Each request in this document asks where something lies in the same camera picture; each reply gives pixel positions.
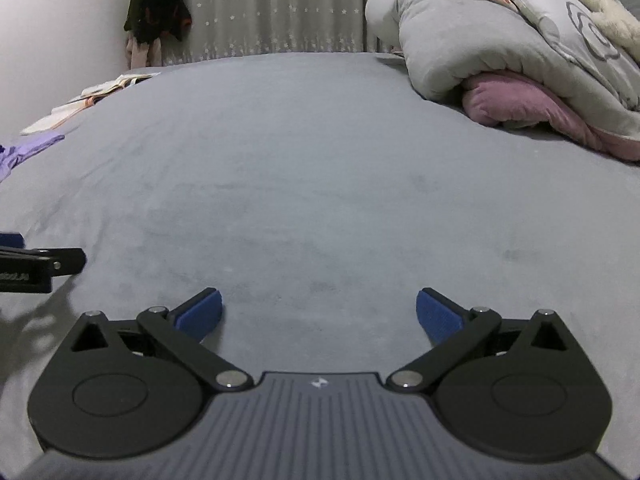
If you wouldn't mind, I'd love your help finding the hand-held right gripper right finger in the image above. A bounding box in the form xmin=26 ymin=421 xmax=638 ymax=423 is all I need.
xmin=386 ymin=287 xmax=572 ymax=393

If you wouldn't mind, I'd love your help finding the pink hanging garment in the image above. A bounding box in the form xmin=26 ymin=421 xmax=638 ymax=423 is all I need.
xmin=125 ymin=35 xmax=163 ymax=70

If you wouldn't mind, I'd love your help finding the grey duvet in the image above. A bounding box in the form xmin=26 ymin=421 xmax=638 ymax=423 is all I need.
xmin=365 ymin=0 xmax=640 ymax=138

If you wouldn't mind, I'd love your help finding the dark hanging jacket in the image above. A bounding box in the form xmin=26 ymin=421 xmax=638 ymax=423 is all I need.
xmin=124 ymin=0 xmax=193 ymax=43

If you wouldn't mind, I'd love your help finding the grey flower-print pillow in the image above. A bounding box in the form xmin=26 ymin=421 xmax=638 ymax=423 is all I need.
xmin=450 ymin=0 xmax=640 ymax=111

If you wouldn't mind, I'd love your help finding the grey star-print curtain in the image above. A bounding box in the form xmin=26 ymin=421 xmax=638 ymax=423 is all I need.
xmin=160 ymin=0 xmax=453 ymax=66

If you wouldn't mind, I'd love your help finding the open magazine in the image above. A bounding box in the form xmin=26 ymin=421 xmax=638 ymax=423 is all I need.
xmin=80 ymin=72 xmax=162 ymax=98

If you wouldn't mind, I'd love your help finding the purple garment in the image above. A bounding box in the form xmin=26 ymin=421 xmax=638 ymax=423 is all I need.
xmin=0 ymin=132 xmax=66 ymax=183

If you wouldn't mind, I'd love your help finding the pink blanket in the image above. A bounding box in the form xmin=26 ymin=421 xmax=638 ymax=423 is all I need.
xmin=461 ymin=72 xmax=640 ymax=162

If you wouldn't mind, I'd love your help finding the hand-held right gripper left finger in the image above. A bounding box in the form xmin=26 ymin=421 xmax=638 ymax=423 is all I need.
xmin=70 ymin=287 xmax=255 ymax=392

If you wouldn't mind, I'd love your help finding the white booklet with orange trim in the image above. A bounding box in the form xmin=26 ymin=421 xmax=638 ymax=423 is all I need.
xmin=20 ymin=94 xmax=103 ymax=136

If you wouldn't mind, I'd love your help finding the white plush toy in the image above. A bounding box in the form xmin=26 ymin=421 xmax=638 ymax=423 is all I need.
xmin=570 ymin=0 xmax=640 ymax=63

